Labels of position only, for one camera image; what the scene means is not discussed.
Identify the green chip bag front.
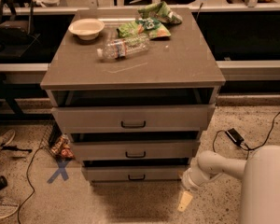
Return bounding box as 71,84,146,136
117,18,171,39

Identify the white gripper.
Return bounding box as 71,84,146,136
177,166,209,212

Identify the green chip bag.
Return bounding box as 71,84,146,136
117,18,171,39
138,2,183,24

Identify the blue tape cross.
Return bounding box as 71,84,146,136
48,160,70,184

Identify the black power adapter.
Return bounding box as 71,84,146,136
225,128,244,146

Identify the white sneaker bottom left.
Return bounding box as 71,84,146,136
0,196,19,219

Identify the black cable right floor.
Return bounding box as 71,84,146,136
212,100,280,154

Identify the white paper bowl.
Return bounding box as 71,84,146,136
68,19,105,41

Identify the grey drawer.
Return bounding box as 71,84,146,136
70,140,200,161
52,105,215,133
81,165,188,182

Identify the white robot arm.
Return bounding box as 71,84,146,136
177,146,280,224

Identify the black cable left floor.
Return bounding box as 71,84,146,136
16,147,44,224

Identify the green chip bag rear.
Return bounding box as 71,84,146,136
138,2,183,24

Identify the black chair left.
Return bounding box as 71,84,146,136
0,0,36,60

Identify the clear plastic water bottle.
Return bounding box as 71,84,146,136
97,34,150,60

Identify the black cable floor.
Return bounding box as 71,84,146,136
212,100,280,154
16,147,44,224

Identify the grey drawer cabinet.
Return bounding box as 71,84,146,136
40,7,227,185

